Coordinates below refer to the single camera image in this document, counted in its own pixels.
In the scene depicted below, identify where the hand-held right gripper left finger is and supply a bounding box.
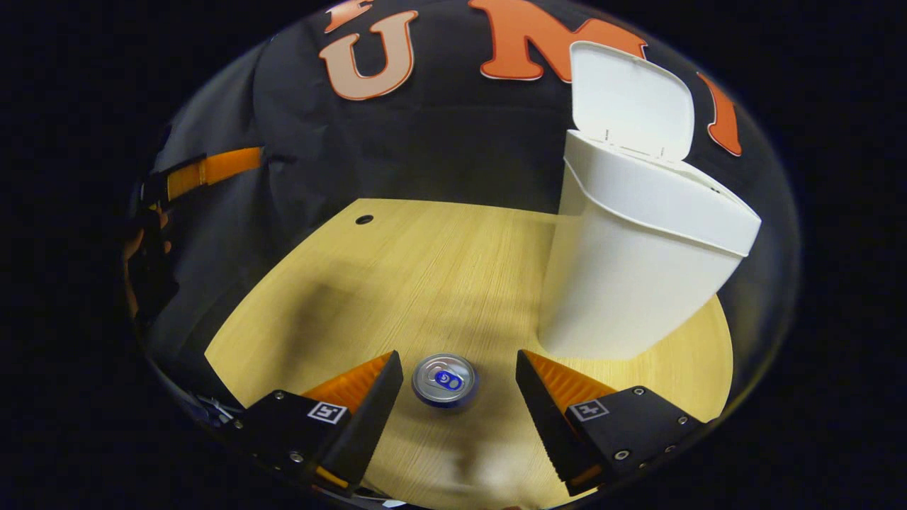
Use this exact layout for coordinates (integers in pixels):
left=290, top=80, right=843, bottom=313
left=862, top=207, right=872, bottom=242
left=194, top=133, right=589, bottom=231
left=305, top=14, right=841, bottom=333
left=225, top=350, right=405, bottom=493

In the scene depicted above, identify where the wooden desktop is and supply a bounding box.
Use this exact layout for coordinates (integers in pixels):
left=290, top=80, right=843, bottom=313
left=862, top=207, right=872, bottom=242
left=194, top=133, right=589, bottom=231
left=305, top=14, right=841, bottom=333
left=204, top=198, right=734, bottom=510

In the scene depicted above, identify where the blue pop can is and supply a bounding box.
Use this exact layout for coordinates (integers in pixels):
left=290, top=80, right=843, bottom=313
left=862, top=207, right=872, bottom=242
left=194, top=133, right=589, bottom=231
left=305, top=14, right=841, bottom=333
left=412, top=353, right=479, bottom=409

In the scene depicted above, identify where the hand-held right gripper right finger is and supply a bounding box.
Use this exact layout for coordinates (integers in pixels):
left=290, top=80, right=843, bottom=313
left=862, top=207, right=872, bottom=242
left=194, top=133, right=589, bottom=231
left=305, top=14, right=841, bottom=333
left=515, top=348, right=707, bottom=498

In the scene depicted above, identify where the white desktop garbage bin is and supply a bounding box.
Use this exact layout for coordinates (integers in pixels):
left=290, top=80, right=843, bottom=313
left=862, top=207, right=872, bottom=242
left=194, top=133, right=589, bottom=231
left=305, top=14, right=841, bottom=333
left=537, top=40, right=762, bottom=361

